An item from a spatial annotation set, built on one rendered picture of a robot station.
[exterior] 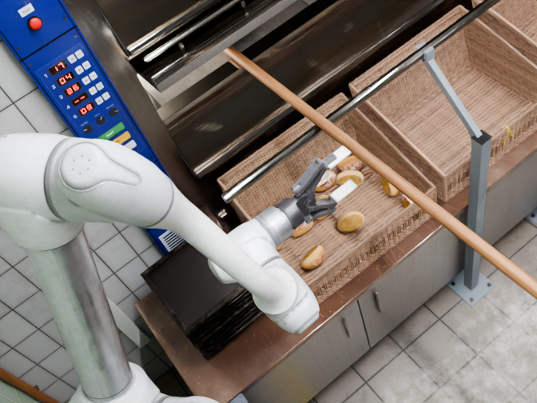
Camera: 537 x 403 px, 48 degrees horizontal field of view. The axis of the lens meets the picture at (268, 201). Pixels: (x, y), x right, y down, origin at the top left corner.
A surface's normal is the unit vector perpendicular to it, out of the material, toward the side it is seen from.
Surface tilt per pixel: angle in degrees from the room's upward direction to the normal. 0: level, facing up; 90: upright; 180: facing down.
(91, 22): 90
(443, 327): 0
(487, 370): 0
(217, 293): 0
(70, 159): 25
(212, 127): 70
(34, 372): 90
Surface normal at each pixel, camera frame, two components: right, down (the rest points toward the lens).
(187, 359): -0.23, -0.57
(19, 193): -0.29, 0.37
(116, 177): 0.74, 0.15
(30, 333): 0.57, 0.57
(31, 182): -0.18, 0.13
